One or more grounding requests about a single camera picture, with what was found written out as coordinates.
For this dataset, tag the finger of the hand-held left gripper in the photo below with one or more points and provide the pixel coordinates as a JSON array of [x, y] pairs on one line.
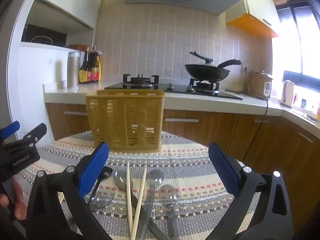
[[11, 128], [35, 132]]

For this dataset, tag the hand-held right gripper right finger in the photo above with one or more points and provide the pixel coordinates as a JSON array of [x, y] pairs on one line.
[[223, 172]]

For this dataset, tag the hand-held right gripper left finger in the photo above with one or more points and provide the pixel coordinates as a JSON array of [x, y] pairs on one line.
[[93, 170]]

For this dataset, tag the black spoon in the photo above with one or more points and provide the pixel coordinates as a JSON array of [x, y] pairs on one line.
[[106, 173]]

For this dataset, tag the beige chopstick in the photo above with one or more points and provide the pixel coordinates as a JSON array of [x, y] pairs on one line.
[[129, 197], [141, 195]]

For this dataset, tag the yellow plastic utensil basket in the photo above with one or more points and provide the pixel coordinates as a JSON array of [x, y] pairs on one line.
[[125, 120]]

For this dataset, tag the metal spoon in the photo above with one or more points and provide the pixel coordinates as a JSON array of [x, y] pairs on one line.
[[156, 177]]

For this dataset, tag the person's left hand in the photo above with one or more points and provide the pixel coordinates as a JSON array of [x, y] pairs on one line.
[[16, 202]]

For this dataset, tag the striped woven table mat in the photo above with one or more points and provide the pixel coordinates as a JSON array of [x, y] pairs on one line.
[[190, 170]]

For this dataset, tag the white kitchen countertop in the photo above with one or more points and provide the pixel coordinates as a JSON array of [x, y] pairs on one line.
[[200, 103]]

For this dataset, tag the steel canister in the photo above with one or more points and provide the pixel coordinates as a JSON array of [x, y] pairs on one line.
[[73, 70]]

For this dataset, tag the beige rice cooker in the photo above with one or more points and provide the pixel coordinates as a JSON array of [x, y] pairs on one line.
[[257, 85]]

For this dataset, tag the black gas stove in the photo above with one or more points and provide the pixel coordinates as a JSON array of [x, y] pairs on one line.
[[175, 88]]

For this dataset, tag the black box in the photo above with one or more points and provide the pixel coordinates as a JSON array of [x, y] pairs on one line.
[[42, 33]]

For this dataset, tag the black wok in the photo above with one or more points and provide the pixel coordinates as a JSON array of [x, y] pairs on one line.
[[207, 73]]

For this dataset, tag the white electric kettle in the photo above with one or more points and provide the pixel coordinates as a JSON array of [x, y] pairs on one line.
[[287, 92]]

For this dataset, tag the black spatula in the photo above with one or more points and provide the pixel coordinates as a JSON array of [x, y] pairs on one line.
[[202, 57]]

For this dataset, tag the window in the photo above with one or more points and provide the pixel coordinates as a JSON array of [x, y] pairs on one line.
[[310, 30]]

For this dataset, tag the orange wall cabinet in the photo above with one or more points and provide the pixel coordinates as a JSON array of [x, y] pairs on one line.
[[252, 25]]

